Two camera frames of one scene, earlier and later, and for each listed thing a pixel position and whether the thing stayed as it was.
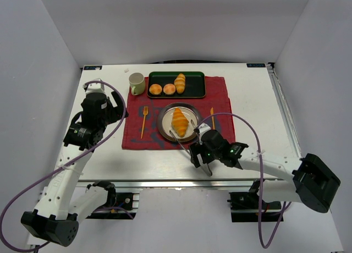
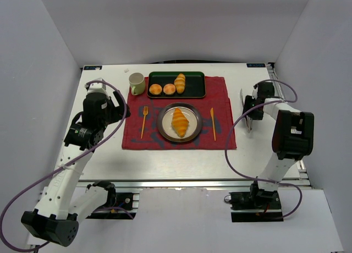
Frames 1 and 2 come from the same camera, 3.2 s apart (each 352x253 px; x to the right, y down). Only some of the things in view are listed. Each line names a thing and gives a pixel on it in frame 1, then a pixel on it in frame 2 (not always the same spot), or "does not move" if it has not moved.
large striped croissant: [179, 122] does not move
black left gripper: [111, 110] does not move
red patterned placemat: [141, 130] does not move
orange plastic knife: [212, 113] does not move
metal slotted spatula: [207, 169] → [243, 108]
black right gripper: [198, 154] → [248, 113]
